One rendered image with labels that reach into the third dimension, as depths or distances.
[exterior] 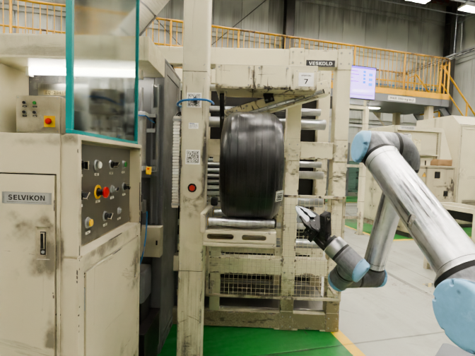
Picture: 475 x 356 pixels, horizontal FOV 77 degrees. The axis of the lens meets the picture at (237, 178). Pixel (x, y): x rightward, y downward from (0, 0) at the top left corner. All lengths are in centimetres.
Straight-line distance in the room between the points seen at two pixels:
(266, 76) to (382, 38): 1265
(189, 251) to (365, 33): 1301
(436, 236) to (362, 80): 493
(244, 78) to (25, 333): 153
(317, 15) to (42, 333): 1279
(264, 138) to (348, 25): 1243
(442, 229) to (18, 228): 117
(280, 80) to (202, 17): 56
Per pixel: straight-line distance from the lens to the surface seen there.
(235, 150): 136
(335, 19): 1349
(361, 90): 566
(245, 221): 150
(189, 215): 160
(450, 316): 85
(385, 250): 138
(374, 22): 1443
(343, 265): 130
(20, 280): 116
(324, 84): 207
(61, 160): 103
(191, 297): 173
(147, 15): 213
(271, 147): 137
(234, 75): 188
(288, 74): 190
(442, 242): 90
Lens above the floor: 120
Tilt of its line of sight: 3 degrees down
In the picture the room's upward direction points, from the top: 2 degrees clockwise
